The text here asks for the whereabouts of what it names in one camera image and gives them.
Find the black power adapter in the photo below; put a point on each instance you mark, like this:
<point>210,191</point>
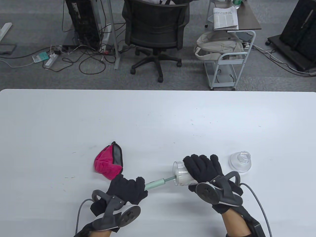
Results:
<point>57,51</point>

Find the green-capped plastic bottle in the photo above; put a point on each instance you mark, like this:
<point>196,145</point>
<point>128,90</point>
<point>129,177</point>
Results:
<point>236,3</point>

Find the clear plastic shaker cup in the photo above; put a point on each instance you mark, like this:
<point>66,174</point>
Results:
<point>180,170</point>

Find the person's left forearm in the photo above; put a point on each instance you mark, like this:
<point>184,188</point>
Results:
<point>101,233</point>

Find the brown side table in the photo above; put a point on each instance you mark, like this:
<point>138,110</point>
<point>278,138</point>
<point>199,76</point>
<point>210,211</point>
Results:
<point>249,17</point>

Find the beige backpack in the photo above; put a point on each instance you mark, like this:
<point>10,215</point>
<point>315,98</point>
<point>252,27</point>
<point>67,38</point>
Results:
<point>217,45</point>

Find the clear plastic shaker lid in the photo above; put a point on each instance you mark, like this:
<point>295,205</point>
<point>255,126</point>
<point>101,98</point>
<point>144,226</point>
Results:
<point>240,163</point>

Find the folded newspaper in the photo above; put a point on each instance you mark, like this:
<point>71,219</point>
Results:
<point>226,18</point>

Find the grey left hand controller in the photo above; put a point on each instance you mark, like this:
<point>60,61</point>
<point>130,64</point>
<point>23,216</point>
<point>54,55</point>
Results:
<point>128,217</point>

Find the grey metal desk leg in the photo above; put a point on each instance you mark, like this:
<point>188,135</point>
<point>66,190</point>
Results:
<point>114,37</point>

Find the white metal cart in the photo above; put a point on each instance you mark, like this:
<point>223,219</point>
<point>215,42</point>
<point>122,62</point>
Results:
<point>223,85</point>

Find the pink and grey cloth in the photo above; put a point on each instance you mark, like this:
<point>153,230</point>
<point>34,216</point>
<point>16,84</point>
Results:
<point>106,164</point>

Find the white power strip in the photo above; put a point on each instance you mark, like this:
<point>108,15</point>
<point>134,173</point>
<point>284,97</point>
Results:
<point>51,60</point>

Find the person's left hand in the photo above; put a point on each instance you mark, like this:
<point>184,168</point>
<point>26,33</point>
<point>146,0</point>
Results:
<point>123,188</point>

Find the dark grey floor plate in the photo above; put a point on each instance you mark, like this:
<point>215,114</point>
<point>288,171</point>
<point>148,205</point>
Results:
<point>6,49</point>

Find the black computer tower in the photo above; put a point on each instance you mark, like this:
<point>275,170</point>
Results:
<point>81,22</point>

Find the person's right forearm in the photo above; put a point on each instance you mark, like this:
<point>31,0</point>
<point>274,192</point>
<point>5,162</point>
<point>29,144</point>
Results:
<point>235,226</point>

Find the black mesh office chair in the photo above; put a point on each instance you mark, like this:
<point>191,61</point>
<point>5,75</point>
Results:
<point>155,24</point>

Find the white desk foot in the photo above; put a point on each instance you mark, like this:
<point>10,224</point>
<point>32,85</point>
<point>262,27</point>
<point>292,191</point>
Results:
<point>106,34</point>
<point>5,29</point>

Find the person's right hand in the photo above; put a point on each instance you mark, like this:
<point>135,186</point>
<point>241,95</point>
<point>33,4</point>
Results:
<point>205,167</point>

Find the black rolling cabinet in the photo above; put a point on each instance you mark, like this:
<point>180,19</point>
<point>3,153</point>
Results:
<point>296,29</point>

